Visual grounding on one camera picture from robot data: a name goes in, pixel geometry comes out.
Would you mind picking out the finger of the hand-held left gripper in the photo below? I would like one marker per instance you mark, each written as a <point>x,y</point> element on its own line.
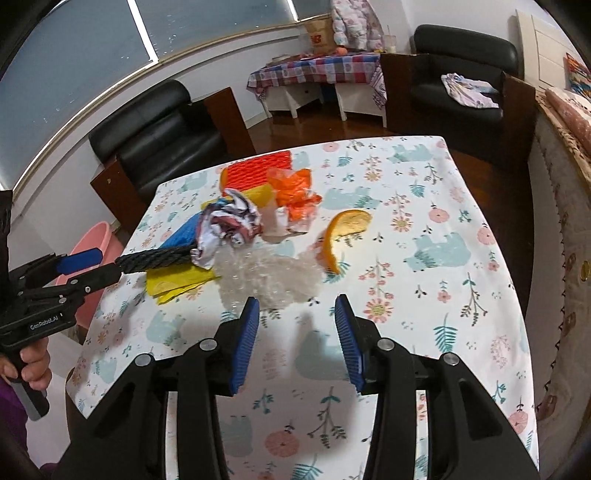
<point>99,274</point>
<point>81,261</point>

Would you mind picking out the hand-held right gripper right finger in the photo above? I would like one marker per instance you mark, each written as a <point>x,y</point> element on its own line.
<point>348,344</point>

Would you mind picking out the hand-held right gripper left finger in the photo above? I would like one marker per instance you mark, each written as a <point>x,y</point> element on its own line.
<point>244,344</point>

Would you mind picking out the pink plastic bin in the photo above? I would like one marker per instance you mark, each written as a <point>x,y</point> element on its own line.
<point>92,233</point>

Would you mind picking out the black foam net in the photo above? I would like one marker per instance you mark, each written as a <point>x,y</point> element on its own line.
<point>152,261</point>

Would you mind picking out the clear plastic bag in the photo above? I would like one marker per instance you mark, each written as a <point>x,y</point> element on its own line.
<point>272,277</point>

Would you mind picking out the yellow foam net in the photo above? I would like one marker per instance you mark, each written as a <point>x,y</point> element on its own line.
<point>261,196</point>

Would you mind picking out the person's left forearm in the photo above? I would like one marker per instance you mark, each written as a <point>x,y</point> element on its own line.
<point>10,415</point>

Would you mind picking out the person's left hand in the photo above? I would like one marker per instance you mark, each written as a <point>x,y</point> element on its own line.
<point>37,360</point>

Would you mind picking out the yellow foam sheet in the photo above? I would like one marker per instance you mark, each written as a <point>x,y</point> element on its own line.
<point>175,284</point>

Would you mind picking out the floral bear print tablecloth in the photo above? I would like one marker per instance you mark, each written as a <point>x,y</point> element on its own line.
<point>415,286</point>

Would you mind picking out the blue sponge cloth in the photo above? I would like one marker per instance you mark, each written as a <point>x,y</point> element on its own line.
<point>184,235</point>

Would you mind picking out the crumpled printed paper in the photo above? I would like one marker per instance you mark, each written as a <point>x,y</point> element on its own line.
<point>226,221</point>

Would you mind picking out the black leather armchair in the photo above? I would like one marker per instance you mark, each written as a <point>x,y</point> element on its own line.
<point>152,134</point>
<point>461,46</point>

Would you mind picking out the orange plastic bag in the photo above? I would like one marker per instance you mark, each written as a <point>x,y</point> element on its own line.
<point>295,194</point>

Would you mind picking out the red foam net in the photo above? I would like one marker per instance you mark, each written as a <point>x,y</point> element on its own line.
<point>258,168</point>

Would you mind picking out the white side table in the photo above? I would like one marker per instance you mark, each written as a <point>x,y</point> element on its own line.
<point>355,99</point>

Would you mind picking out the brown patterned bed blanket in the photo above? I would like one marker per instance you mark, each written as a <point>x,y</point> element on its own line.
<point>563,207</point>

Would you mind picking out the checkered tablecloth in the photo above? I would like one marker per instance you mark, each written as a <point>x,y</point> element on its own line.
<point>318,69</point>

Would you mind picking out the light printed cloth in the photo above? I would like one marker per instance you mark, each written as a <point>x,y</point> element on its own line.
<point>468,90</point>

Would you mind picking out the plastic drink cup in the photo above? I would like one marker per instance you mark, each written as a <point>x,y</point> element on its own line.
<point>391,45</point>

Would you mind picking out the brown paper bag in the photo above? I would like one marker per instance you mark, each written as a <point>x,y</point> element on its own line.
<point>318,34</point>

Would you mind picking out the white padded jacket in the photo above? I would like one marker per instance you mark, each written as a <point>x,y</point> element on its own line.
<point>355,25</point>

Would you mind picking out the white bed headboard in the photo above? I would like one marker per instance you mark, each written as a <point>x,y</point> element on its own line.
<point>542,46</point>

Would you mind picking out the colourful printed pillow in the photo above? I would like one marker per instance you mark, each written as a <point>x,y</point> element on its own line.
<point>579,71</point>

